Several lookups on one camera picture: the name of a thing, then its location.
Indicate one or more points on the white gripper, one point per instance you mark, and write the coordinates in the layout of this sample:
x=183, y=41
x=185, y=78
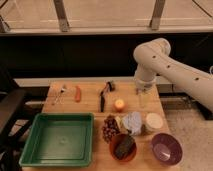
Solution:
x=143, y=87

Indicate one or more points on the black dish brush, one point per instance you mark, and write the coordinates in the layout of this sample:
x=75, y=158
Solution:
x=109, y=87

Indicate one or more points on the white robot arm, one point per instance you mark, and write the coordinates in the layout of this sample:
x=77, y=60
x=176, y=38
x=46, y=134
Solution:
x=153, y=58

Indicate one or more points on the green plastic tray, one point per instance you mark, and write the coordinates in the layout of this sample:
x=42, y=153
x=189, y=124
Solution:
x=59, y=140

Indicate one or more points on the orange round fruit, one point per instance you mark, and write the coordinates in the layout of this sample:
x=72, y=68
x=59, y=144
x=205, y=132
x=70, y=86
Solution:
x=119, y=105

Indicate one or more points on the crumpled grey blue cloth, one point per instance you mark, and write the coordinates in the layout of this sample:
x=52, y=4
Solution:
x=133, y=123

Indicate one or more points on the dark red grape bunch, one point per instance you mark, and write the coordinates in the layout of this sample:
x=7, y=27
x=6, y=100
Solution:
x=110, y=128

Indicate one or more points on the orange bowl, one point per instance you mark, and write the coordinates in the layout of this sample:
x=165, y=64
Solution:
x=115, y=141

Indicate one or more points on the dark green sponge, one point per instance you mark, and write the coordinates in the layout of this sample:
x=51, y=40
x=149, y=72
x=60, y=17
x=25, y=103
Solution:
x=124, y=147

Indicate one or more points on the purple plastic bowl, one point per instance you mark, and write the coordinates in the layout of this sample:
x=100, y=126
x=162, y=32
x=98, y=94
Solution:
x=166, y=149

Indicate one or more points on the orange carrot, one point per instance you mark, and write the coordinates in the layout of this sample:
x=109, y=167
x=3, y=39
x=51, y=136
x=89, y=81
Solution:
x=78, y=94

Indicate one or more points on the black chair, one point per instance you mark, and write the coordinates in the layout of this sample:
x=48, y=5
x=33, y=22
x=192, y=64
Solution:
x=11, y=101

